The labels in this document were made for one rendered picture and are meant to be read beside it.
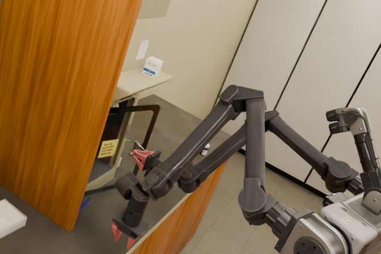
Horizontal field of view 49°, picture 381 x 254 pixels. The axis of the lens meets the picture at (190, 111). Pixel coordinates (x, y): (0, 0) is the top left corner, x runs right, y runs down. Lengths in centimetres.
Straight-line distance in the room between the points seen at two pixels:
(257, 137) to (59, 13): 72
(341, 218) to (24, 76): 109
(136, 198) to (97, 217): 47
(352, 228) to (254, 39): 343
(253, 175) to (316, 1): 321
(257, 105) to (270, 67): 308
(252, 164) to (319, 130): 324
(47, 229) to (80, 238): 12
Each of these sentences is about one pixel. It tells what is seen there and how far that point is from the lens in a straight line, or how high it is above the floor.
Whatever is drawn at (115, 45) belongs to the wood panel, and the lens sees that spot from 128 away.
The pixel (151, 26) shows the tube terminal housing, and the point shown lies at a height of 168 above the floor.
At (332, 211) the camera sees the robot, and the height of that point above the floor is 153.
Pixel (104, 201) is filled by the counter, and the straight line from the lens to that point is 181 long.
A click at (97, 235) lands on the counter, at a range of 166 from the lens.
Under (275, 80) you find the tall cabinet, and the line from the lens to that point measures 442.
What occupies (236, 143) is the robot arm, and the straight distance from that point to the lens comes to 166.
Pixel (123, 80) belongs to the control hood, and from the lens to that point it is 145.
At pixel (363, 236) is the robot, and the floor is 153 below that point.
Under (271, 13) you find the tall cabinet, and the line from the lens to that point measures 437.
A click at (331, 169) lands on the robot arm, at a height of 147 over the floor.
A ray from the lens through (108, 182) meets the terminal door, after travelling 175.
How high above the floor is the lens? 205
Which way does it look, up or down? 23 degrees down
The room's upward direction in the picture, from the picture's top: 21 degrees clockwise
